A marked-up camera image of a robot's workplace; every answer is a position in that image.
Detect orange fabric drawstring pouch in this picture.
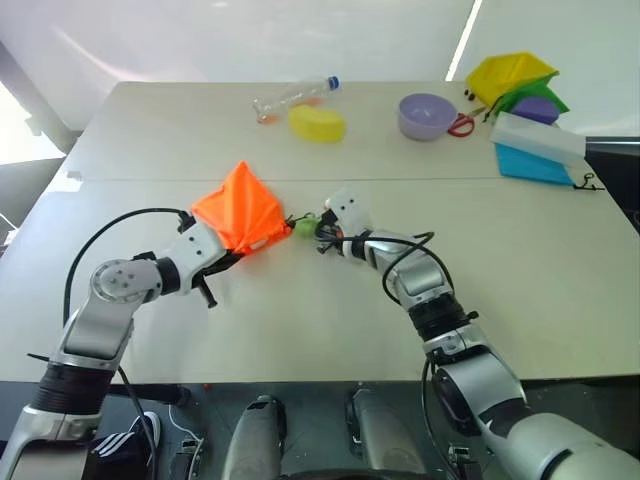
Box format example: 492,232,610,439
190,160,291,259

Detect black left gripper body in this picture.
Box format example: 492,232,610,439
197,247,247,282

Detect red handled scissors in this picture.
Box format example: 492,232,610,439
447,105,487,139

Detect black drawstring cord with stopper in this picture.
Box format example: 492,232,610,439
572,172,605,192

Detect thin white floor cable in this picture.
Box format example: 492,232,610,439
167,402,207,451

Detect grey rounded robot leg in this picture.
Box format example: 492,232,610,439
344,386,427,480
221,394,289,480

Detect white flat rectangular box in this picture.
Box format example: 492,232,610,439
488,111,587,167

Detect black sneaker with white stripes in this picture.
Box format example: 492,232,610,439
88,411,163,480

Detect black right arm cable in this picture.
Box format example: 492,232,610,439
319,229,447,304

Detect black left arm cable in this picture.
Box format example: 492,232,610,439
62,207,197,326

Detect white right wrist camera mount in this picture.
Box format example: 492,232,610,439
323,187,372,238

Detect green fabric pouch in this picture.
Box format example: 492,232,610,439
492,75,571,119

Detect yellow fabric pouch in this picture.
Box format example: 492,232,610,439
465,49,560,108

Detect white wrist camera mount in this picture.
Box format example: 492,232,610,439
323,187,372,238
169,219,226,296

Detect purple fabric pouch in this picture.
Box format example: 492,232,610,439
512,96,561,125

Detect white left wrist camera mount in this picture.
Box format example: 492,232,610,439
169,219,226,296

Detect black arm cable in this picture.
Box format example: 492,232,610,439
62,207,197,326
319,229,447,304

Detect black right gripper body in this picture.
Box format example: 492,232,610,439
316,211,347,251

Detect yellow kidney-shaped sponge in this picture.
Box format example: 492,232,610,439
287,103,349,145

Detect clear bottle with blue cap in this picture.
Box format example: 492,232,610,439
251,75,343,125

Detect purple plastic bowl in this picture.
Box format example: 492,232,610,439
398,93,459,142

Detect blue fabric pouch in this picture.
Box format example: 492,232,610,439
494,143,578,188

